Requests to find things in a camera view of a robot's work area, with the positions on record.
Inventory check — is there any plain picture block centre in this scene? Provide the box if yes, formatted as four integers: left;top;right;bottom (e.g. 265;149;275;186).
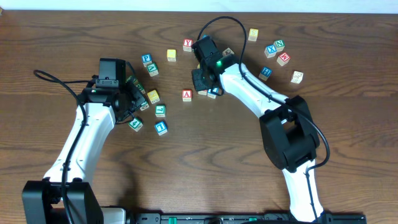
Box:
222;48;234;57

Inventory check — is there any red M block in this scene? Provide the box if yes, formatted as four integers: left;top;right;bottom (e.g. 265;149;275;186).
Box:
277;52;290;67

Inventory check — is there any plain picture block right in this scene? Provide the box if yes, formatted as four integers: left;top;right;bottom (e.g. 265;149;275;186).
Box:
290;71;303;84

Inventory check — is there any green L block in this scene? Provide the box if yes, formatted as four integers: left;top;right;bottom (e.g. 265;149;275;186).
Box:
155;105;166;118

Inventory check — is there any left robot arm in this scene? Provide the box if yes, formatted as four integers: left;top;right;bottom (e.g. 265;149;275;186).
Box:
22;58;146;223

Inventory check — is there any blue P block left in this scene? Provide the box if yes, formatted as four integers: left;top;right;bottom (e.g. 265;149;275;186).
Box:
141;54;152;67

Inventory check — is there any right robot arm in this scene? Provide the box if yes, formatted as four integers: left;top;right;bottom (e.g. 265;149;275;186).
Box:
192;36;323;222

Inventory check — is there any green J block left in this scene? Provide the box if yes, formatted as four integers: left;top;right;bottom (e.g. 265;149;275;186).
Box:
140;101;149;111

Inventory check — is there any blue H block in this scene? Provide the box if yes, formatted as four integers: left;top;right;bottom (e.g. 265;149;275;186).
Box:
259;67;272;81

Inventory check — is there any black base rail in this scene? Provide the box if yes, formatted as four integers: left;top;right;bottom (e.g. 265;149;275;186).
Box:
134;213;367;224

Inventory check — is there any green R block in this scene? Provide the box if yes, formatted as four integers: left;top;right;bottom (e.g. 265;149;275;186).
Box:
136;83;146;94

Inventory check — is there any red A block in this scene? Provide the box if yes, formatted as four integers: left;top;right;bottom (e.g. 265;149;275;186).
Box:
182;90;192;102

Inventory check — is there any green V block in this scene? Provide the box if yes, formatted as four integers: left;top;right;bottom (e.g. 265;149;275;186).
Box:
147;63;159;77

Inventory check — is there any yellow block upper left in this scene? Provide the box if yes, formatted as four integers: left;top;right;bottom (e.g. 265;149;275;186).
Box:
167;49;177;62

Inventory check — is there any plain picture block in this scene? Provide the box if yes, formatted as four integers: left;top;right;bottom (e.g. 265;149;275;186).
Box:
222;48;234;57
290;71;303;84

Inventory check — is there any blue 2 block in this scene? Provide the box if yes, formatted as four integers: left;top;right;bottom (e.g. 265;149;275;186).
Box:
207;88;219;99

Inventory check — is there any blue X block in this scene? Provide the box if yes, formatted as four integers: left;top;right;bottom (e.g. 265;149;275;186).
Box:
264;45;277;58

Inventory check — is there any blue L block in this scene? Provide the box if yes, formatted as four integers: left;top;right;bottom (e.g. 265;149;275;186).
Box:
154;121;168;136

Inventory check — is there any red I block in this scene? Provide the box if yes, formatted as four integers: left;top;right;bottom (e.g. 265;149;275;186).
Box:
198;90;207;95

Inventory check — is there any yellow block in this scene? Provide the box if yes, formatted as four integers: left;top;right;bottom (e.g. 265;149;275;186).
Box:
167;49;177;62
147;90;160;105
248;29;259;42

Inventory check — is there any green N block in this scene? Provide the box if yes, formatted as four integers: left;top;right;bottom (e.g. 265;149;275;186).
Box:
274;40;285;52

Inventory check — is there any green 4 block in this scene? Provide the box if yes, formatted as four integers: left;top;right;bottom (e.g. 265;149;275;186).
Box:
128;118;143;132

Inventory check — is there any yellow block top right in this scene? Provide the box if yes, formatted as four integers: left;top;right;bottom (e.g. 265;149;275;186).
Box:
248;29;259;42

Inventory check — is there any red Y block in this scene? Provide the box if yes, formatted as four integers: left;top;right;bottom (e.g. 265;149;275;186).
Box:
183;39;193;52

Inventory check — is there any yellow block middle left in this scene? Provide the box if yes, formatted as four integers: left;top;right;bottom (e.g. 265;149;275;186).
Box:
147;90;160;105

